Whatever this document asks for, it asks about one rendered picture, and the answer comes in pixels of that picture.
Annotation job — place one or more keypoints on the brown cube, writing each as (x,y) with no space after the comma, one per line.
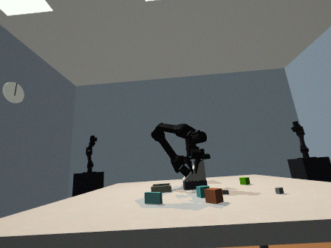
(213,195)

